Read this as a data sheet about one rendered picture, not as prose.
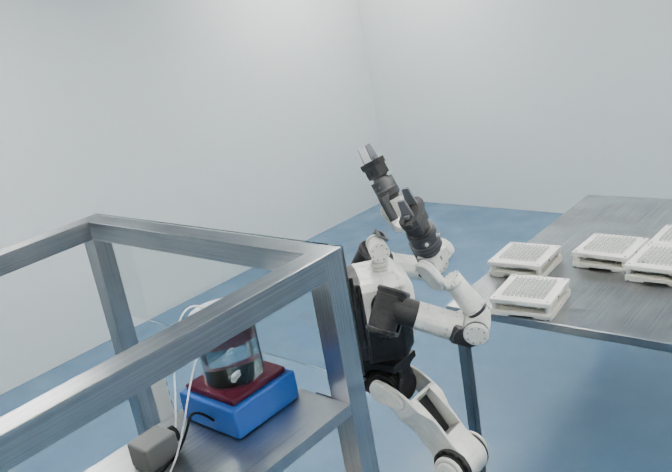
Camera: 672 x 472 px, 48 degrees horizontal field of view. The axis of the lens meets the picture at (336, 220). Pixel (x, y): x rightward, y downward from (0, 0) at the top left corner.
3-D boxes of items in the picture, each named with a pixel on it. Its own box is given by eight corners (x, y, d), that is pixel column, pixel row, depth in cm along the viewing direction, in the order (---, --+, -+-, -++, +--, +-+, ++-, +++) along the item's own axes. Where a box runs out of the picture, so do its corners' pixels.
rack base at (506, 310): (513, 289, 314) (512, 283, 314) (571, 294, 300) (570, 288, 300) (490, 314, 296) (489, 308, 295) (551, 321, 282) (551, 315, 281)
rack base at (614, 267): (595, 246, 343) (595, 241, 342) (650, 252, 327) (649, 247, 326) (572, 266, 326) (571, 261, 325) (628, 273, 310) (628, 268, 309)
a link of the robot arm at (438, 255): (428, 253, 214) (441, 280, 220) (448, 228, 219) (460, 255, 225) (398, 246, 222) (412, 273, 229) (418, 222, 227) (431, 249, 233)
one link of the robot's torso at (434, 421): (452, 498, 255) (360, 394, 266) (477, 468, 267) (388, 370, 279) (476, 480, 245) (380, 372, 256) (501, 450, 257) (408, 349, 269)
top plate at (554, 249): (510, 245, 348) (510, 241, 348) (562, 249, 333) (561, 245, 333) (487, 265, 330) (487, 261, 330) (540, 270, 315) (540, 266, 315)
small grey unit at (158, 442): (169, 441, 171) (163, 418, 170) (188, 450, 167) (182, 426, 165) (132, 466, 164) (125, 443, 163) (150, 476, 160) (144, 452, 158)
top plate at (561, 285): (511, 278, 313) (511, 273, 312) (570, 282, 299) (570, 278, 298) (489, 302, 294) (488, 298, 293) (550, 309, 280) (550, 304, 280)
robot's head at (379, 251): (372, 270, 248) (368, 245, 245) (367, 260, 258) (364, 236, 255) (392, 266, 248) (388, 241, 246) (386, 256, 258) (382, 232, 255)
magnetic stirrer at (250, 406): (241, 377, 195) (234, 347, 192) (300, 396, 181) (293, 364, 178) (181, 417, 181) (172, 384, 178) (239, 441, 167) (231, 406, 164)
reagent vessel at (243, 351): (237, 354, 188) (221, 285, 182) (279, 366, 178) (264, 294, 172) (189, 383, 177) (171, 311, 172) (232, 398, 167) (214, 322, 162)
